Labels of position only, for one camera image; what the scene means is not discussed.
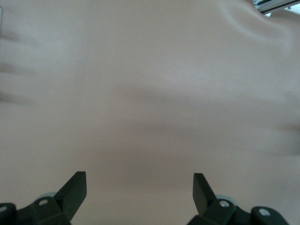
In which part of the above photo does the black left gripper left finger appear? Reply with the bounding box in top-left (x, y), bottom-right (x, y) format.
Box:
top-left (0, 171), bottom-right (88, 225)

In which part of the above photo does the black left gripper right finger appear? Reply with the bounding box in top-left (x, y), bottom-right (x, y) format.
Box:
top-left (187, 172), bottom-right (289, 225)

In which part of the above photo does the brown table mat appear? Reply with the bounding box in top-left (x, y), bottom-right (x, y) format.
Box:
top-left (0, 0), bottom-right (300, 225)

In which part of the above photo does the aluminium frame profile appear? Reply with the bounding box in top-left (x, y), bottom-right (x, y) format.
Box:
top-left (252, 0), bottom-right (300, 13)

